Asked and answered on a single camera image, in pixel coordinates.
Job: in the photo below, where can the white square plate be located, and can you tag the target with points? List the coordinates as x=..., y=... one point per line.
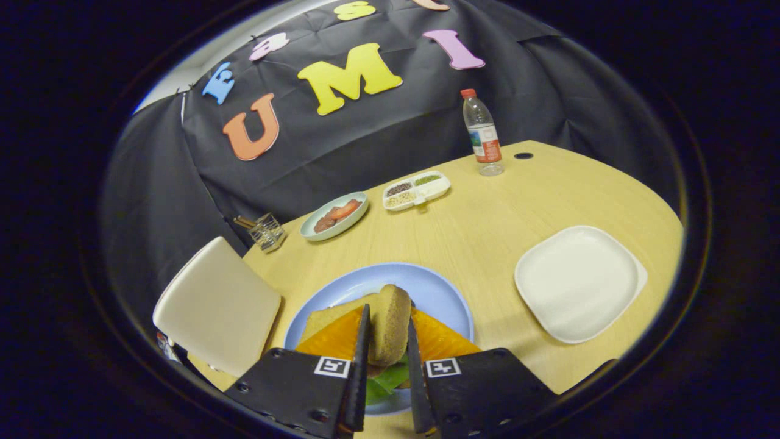
x=579, y=283

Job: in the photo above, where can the green seasoning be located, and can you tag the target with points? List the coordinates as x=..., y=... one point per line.
x=426, y=180

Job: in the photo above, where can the white divided seasoning tray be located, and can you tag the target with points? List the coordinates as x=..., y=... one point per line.
x=436, y=188

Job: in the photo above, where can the green lettuce leaf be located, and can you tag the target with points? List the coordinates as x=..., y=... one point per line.
x=384, y=381

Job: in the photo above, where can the black backdrop cloth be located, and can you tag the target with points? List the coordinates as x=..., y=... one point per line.
x=396, y=122

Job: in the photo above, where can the light blue round plate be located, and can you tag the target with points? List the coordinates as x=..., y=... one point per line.
x=426, y=286

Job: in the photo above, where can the pale green round plate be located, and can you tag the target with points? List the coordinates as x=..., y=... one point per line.
x=341, y=228

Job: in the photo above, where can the red tomato slice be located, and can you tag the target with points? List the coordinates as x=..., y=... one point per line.
x=344, y=210

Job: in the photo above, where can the white toaster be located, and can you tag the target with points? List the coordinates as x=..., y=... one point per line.
x=219, y=311

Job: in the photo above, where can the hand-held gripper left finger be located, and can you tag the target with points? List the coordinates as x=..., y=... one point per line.
x=359, y=378

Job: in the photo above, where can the clear bottle with red cap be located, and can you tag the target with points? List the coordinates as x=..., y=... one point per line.
x=484, y=140

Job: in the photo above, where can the brown meat pieces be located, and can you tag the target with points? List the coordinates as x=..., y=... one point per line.
x=323, y=222

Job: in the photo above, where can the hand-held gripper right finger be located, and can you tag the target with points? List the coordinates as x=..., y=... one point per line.
x=417, y=390

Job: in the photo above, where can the brown toasted bread slice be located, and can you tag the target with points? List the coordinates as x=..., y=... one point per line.
x=390, y=323

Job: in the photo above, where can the dark brown seeds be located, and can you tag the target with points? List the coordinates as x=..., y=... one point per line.
x=399, y=189

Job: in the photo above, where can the beige grains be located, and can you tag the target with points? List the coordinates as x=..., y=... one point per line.
x=401, y=199

